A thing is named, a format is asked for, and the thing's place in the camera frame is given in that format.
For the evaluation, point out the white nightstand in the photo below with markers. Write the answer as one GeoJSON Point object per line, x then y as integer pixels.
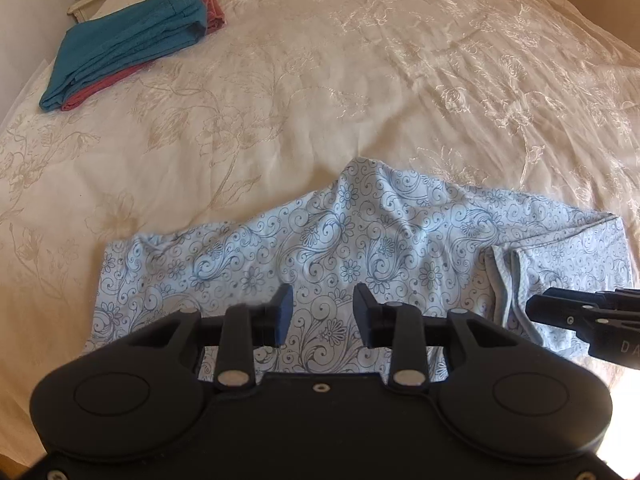
{"type": "Point", "coordinates": [92, 2]}

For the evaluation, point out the cream embroidered bedspread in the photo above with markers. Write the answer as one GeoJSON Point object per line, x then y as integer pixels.
{"type": "Point", "coordinates": [320, 85]}

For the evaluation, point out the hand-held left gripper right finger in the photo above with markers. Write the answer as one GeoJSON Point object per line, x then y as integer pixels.
{"type": "Point", "coordinates": [364, 310]}

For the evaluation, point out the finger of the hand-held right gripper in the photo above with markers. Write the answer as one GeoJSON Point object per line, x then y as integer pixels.
{"type": "Point", "coordinates": [555, 310]}
{"type": "Point", "coordinates": [600, 296]}

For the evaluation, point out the folded red garment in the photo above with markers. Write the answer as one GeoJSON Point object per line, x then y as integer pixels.
{"type": "Point", "coordinates": [212, 10]}

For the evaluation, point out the folded teal pants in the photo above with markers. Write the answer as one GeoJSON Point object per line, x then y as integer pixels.
{"type": "Point", "coordinates": [130, 35]}

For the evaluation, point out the light blue floral pants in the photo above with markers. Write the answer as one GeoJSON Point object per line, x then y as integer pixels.
{"type": "Point", "coordinates": [375, 220]}

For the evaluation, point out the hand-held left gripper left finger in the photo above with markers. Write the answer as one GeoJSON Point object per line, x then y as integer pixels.
{"type": "Point", "coordinates": [282, 310]}

